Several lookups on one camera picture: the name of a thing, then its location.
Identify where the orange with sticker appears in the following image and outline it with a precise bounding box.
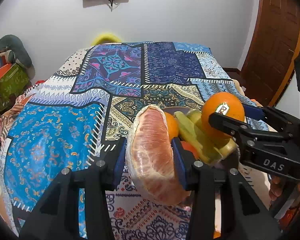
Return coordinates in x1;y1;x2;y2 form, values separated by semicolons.
201;91;246;140

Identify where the peeled pomelo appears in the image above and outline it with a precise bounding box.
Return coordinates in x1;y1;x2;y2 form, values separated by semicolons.
126;105;190;205

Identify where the person's right hand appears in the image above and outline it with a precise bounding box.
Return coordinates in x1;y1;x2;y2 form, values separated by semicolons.
269;175;286;202

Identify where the corn cob in husk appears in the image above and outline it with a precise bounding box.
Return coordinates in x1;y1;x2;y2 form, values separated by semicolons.
174;109;237;165

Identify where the red tomato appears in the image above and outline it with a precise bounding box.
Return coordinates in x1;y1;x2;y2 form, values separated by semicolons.
181;141;199;160

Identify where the orange on plate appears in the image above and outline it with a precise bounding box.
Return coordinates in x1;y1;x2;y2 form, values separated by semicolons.
164;112;179;140

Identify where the brown round plate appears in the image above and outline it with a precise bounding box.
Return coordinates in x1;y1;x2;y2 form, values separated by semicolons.
162;106;240;170

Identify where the brown wooden door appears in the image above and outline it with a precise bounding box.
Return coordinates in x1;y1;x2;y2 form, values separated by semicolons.
241;0;300;106

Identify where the patchwork patterned bed cover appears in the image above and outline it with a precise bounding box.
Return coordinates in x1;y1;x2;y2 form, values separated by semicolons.
0;42;255;234

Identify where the green patterned box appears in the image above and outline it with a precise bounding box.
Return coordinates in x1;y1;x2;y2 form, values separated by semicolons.
0;63;29;112

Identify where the yellow fluffy pillow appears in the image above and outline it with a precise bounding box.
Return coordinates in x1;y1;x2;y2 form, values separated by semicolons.
91;33;122;46

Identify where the dark green neck pillow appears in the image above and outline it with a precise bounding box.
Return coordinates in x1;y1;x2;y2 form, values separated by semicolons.
0;34;32;69

